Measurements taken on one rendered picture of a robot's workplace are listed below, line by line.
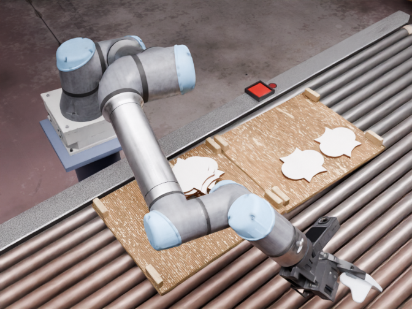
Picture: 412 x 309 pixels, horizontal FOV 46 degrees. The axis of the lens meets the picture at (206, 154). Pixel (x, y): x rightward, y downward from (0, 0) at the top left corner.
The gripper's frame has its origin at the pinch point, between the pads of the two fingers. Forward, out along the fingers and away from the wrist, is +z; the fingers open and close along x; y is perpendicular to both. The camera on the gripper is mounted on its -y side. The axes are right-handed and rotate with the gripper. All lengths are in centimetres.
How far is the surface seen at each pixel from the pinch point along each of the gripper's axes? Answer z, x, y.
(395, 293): 19.6, -1.2, -6.5
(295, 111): 5, -41, -60
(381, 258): 19.2, -6.8, -15.1
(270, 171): -0.9, -35.3, -31.3
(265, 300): -0.4, -21.5, 6.5
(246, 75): 66, -168, -166
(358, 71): 23, -36, -91
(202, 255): -12.5, -35.3, 1.3
